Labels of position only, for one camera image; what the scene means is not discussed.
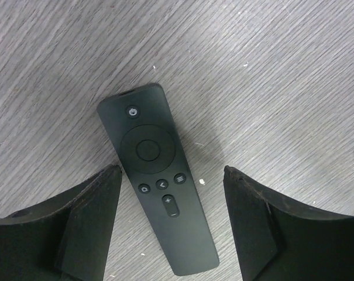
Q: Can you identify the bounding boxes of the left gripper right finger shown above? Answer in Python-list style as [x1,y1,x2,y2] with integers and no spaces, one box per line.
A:
[223,166,354,280]

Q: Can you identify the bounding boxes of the black remote control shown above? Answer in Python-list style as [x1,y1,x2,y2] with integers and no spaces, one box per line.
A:
[97,83,219,276]

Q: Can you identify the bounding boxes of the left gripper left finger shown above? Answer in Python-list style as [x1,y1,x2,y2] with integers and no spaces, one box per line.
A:
[0,165,122,280]

